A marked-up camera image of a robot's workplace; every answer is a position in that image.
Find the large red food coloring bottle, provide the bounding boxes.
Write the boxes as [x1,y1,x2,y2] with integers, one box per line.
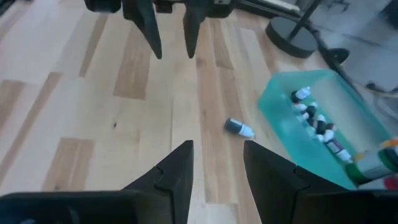
[384,175,398,191]

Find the small teal food coloring bottle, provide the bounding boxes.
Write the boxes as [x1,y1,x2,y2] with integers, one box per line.
[223,117,256,140]

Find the white globe lamp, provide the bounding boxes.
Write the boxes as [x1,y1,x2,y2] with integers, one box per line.
[265,0,323,59]

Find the small purple food coloring bottle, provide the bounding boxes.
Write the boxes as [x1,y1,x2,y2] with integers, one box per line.
[326,138,354,164]

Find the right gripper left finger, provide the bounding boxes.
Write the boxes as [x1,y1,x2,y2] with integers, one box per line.
[122,139,195,224]

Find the large yellow food coloring bottle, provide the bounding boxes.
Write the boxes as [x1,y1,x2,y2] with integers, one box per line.
[381,138,398,149]

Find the green translucent plastic bin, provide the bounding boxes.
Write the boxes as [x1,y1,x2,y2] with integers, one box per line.
[257,68,393,190]

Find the small red food coloring bottle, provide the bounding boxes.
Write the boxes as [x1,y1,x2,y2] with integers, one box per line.
[323,123,337,143]

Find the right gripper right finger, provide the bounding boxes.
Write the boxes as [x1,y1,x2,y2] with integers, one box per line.
[243,139,349,224]

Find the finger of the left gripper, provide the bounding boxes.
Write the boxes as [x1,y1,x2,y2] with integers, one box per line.
[122,0,164,60]
[182,0,209,60]

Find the large green food coloring bottle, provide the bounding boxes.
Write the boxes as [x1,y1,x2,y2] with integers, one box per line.
[344,145,398,186]

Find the small food coloring dropper bottle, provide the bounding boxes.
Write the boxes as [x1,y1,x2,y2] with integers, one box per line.
[305,101,318,119]
[294,102,309,114]
[290,86,312,104]
[313,113,328,136]

